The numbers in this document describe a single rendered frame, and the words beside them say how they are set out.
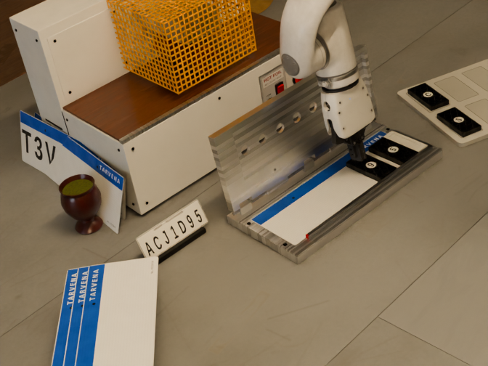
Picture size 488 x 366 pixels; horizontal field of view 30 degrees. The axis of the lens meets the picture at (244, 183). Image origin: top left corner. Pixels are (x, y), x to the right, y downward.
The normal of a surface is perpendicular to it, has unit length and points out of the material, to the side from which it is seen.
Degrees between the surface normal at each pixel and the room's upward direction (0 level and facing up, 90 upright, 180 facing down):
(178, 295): 0
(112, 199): 69
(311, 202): 0
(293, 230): 0
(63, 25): 90
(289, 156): 83
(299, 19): 59
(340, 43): 78
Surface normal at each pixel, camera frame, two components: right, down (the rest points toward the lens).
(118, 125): -0.15, -0.80
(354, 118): 0.61, 0.17
